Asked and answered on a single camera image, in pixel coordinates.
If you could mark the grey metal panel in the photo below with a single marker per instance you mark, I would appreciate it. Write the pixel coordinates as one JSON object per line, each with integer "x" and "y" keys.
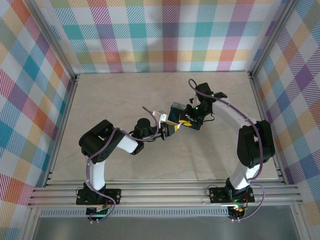
{"x": 162, "y": 228}

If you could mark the aluminium side rail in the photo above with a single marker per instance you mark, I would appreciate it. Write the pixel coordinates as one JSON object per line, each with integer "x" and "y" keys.
{"x": 263, "y": 112}
{"x": 67, "y": 112}

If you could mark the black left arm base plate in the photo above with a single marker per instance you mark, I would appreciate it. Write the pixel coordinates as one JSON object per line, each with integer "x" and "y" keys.
{"x": 112, "y": 196}

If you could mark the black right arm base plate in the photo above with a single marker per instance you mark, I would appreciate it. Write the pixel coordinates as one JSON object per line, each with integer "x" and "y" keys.
{"x": 217, "y": 195}

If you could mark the aluminium corner post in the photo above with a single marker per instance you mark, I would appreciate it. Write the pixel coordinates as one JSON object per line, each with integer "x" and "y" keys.
{"x": 273, "y": 37}
{"x": 53, "y": 40}

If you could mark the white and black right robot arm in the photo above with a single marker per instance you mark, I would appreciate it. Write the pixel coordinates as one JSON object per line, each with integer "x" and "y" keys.
{"x": 230, "y": 110}

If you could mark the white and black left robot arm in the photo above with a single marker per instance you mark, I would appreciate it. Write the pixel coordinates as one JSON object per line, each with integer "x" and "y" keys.
{"x": 96, "y": 175}

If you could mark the aluminium mounting rail frame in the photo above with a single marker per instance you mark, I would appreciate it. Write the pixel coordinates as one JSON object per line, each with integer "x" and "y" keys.
{"x": 162, "y": 193}

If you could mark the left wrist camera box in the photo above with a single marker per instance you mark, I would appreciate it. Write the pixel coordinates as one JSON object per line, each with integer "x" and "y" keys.
{"x": 161, "y": 116}

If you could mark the blue starry night painted box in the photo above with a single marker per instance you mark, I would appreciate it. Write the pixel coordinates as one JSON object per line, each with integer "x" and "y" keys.
{"x": 175, "y": 115}

